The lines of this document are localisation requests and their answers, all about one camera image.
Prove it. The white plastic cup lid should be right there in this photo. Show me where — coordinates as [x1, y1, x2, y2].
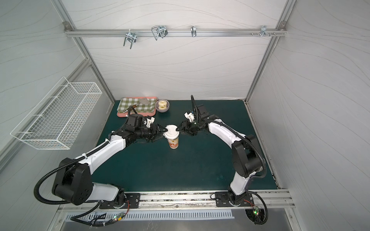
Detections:
[166, 125, 177, 131]

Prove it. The printed milk tea cup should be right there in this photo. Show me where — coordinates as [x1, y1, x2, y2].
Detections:
[167, 137, 179, 149]

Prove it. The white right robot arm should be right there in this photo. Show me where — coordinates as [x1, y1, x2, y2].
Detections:
[176, 95, 267, 197]

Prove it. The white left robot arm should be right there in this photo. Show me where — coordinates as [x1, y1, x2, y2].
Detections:
[52, 114, 167, 208]

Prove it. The pink tray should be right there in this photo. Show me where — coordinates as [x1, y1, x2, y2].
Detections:
[117, 97, 156, 117]

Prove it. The pale yellow food in bowl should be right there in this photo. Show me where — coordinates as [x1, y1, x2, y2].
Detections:
[158, 100, 168, 110]

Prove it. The grey ceramic bowl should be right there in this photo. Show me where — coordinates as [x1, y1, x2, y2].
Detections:
[155, 100, 170, 113]

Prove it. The green checkered cloth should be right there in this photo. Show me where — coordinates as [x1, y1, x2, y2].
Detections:
[117, 97, 158, 113]

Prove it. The metal hook clamp middle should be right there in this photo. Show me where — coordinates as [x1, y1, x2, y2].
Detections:
[151, 25, 168, 40]

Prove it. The metal hook clamp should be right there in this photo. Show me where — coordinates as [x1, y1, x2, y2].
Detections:
[123, 31, 137, 49]
[151, 25, 168, 40]

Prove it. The metal hook clamp left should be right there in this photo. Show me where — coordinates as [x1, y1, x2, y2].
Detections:
[123, 31, 137, 49]

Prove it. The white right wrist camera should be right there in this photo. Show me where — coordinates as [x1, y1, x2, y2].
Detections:
[184, 112, 195, 123]

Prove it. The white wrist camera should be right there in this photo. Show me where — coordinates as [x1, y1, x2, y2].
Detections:
[184, 112, 195, 123]
[145, 116, 155, 128]

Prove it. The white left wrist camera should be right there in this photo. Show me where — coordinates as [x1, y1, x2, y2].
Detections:
[145, 116, 155, 128]

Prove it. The wooden handled knife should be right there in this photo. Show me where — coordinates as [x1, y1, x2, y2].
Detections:
[123, 104, 137, 113]

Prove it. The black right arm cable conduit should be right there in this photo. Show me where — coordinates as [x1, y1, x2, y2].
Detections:
[208, 118, 268, 180]

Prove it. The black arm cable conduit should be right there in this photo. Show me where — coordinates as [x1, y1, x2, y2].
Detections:
[208, 118, 268, 180]
[33, 140, 112, 206]

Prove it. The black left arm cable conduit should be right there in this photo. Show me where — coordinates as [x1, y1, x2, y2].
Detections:
[33, 140, 112, 206]

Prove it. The metal base rail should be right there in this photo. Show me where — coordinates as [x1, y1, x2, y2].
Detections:
[99, 189, 295, 210]

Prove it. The metal ring clamp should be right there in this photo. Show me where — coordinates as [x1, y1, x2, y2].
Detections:
[190, 26, 197, 38]

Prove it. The white wire basket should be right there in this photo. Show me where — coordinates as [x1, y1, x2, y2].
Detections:
[10, 77, 102, 150]

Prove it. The metal bracket clamp right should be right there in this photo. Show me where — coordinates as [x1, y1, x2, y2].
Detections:
[251, 26, 276, 37]

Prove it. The aluminium crossbar rail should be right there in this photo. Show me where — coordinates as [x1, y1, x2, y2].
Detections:
[65, 28, 288, 38]

